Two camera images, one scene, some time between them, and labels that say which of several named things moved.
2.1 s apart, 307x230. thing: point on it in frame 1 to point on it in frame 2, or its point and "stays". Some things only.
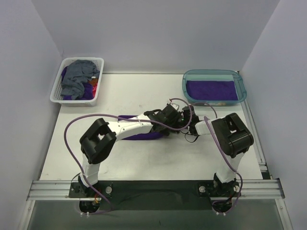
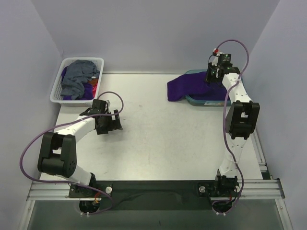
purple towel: x=144 y=136 to x=194 y=86
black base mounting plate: x=157 y=195 stays
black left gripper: x=174 y=117 to x=115 y=123
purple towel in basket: x=88 y=92 stays
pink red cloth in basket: x=94 y=82 stays
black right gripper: x=186 y=115 to x=211 y=77
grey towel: x=77 y=73 stays
